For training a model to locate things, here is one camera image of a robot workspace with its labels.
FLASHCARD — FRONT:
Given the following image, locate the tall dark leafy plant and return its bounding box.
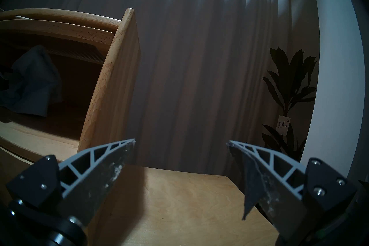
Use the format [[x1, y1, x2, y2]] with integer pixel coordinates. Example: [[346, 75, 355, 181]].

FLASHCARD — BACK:
[[261, 47, 317, 162]]

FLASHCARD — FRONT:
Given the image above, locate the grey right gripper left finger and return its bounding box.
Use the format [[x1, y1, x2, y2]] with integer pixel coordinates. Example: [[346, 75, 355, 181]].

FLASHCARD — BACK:
[[6, 139, 136, 226]]

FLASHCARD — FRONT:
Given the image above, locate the white paper plant tag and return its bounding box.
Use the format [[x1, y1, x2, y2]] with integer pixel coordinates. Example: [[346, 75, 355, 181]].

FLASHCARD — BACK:
[[276, 115, 290, 136]]

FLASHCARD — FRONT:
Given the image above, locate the light wooden cabinet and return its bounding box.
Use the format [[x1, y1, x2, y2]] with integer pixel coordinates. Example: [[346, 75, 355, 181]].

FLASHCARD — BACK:
[[0, 8, 142, 246]]

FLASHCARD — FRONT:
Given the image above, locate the light blue towel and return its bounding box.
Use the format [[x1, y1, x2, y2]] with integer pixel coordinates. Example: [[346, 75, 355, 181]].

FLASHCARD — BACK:
[[0, 45, 62, 117]]

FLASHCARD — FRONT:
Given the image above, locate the grey pleated curtain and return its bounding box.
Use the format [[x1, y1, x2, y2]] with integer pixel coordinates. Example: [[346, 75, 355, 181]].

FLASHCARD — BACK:
[[0, 0, 320, 177]]

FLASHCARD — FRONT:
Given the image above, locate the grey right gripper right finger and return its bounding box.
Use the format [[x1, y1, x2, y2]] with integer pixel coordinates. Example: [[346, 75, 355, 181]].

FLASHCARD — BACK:
[[227, 141, 358, 241]]

